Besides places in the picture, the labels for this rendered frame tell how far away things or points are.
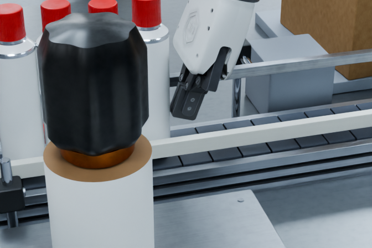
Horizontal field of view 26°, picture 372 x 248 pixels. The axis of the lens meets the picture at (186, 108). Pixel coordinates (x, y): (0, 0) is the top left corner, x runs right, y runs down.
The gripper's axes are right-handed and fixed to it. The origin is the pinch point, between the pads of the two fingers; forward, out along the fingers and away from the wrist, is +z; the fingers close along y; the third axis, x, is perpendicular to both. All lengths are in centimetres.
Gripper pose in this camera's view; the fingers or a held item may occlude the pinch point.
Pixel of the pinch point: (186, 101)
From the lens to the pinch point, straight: 98.5
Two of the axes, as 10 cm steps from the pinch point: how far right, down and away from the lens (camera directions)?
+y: 2.7, 4.7, -8.4
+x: 9.1, 1.7, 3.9
